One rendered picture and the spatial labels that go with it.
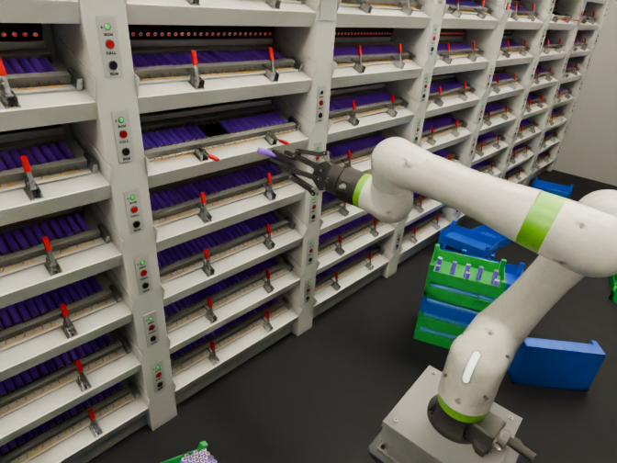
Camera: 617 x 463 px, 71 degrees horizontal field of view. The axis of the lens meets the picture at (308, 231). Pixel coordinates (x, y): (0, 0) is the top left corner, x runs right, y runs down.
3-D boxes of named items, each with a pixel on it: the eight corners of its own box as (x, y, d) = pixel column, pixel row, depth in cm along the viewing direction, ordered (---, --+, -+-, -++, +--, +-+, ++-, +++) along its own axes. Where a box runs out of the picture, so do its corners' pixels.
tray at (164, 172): (305, 149, 154) (313, 126, 147) (145, 189, 114) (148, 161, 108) (270, 117, 161) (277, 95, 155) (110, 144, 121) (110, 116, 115)
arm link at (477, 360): (498, 395, 113) (521, 340, 104) (477, 434, 101) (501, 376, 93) (451, 369, 119) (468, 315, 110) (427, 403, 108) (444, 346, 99)
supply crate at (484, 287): (501, 275, 189) (506, 259, 185) (501, 299, 172) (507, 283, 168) (431, 258, 198) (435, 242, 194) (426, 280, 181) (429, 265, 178)
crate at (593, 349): (587, 391, 174) (577, 377, 181) (606, 355, 165) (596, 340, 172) (511, 383, 176) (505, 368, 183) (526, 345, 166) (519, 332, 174)
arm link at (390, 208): (398, 238, 108) (418, 211, 113) (402, 202, 98) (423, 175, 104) (351, 217, 114) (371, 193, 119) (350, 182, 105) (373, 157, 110)
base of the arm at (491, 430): (538, 450, 106) (546, 434, 103) (515, 491, 96) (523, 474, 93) (444, 387, 122) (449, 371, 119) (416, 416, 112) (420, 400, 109)
